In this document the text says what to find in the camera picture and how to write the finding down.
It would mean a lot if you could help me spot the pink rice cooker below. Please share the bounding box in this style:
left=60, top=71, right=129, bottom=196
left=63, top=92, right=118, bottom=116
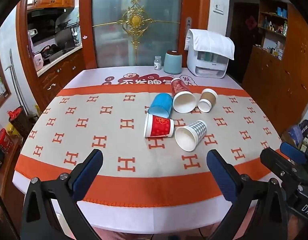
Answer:
left=33, top=52, right=44, bottom=71

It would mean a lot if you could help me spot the tall red paper cup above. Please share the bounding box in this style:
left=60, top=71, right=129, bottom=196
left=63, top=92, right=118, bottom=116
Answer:
left=170, top=78, right=197, bottom=113

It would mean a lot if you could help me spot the brown ribbed paper cup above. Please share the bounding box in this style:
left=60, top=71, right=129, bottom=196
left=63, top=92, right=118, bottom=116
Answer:
left=197, top=88, right=218, bottom=113

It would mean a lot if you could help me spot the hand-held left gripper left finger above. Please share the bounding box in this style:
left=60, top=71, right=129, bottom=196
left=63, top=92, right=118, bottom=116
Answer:
left=20, top=149, right=104, bottom=240

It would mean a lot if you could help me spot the white countertop appliance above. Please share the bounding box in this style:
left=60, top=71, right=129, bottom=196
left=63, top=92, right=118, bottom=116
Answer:
left=187, top=47, right=229, bottom=79

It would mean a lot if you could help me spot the orange patterned blanket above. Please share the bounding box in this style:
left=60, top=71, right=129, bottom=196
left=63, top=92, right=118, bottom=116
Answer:
left=14, top=84, right=285, bottom=208

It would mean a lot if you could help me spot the wooden cupboard wall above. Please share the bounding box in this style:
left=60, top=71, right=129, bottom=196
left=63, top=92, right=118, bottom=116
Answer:
left=242, top=4, right=308, bottom=142

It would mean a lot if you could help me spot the wooden kitchen base cabinet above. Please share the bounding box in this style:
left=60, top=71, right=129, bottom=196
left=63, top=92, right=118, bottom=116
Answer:
left=37, top=50, right=86, bottom=107

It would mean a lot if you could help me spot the white cloth cover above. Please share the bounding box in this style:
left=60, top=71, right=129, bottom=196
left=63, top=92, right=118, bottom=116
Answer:
left=184, top=28, right=235, bottom=61

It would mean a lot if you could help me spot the teal canister with brown lid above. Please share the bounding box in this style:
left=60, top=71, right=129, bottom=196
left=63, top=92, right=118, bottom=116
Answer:
left=164, top=51, right=183, bottom=75

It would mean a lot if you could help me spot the wooden picture frame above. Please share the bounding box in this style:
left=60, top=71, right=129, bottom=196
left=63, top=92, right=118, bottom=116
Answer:
left=0, top=50, right=12, bottom=109

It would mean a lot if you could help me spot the grey checked paper cup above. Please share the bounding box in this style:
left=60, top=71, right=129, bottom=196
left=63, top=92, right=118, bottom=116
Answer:
left=174, top=120, right=207, bottom=152

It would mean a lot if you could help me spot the red door ornament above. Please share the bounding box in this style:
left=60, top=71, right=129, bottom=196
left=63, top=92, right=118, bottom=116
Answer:
left=245, top=15, right=258, bottom=32

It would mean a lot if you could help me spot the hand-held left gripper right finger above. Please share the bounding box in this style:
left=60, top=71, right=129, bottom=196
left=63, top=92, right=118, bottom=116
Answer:
left=206, top=149, right=291, bottom=240

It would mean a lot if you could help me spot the wooden open shelf unit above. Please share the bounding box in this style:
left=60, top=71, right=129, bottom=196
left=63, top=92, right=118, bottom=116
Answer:
left=259, top=0, right=289, bottom=61

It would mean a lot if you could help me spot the grey metal pole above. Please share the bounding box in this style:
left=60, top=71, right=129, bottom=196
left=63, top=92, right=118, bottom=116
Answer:
left=8, top=48, right=28, bottom=117

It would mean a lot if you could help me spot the orange H-pattern tablecloth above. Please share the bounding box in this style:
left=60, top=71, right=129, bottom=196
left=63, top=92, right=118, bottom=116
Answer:
left=12, top=66, right=285, bottom=233

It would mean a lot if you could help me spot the blue paper cup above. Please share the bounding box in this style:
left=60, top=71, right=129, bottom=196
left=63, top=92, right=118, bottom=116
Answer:
left=147, top=93, right=173, bottom=118

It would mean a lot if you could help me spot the frosted glass door gold ornament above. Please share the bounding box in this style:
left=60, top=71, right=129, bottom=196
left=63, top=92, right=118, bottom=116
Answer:
left=91, top=0, right=182, bottom=69

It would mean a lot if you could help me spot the red round tin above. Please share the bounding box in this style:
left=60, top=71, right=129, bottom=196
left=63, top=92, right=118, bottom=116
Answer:
left=0, top=128, right=14, bottom=153

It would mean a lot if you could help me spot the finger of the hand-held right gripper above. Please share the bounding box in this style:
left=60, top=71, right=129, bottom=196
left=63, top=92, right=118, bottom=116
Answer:
left=260, top=148, right=299, bottom=188
left=280, top=142, right=307, bottom=165

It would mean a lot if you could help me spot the short red paper cup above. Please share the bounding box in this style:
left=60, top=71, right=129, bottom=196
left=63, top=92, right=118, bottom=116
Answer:
left=144, top=113, right=175, bottom=138

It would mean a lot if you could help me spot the blue box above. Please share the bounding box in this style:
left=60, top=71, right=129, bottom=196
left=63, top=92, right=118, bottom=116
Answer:
left=288, top=125, right=305, bottom=146

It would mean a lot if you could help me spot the white wall switch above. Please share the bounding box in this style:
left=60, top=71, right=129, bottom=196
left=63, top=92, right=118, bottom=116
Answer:
left=213, top=2, right=225, bottom=15

